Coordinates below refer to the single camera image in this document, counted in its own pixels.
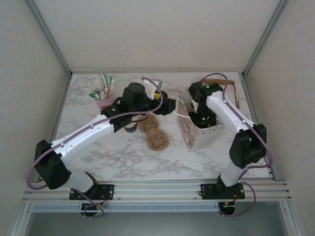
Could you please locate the brown pulp cup carrier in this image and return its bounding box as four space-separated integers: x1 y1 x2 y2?
137 115 170 151

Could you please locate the white paper handle bag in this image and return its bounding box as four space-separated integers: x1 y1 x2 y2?
172 89 226 153

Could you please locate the pink stick holder cup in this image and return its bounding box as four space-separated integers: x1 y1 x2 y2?
95 92 116 111

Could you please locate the brown cardboard napkin tray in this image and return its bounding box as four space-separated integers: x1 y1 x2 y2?
201 78 241 109

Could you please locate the white paper stick packet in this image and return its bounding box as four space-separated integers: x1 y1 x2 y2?
92 77 104 93
85 85 101 95

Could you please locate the black controller board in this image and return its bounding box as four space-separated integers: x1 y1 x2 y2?
81 203 104 217
218 202 237 217

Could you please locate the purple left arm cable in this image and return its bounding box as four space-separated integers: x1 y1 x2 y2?
26 77 164 218

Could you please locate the aluminium table side rail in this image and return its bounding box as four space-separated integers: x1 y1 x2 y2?
38 73 73 182
240 73 276 181

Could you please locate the aluminium frame post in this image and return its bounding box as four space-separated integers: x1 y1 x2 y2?
26 0 73 78
241 0 292 79

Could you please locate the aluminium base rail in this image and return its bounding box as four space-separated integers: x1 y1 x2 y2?
23 180 293 202

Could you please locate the grey slotted cable duct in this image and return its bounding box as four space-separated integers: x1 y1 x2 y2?
33 203 220 212

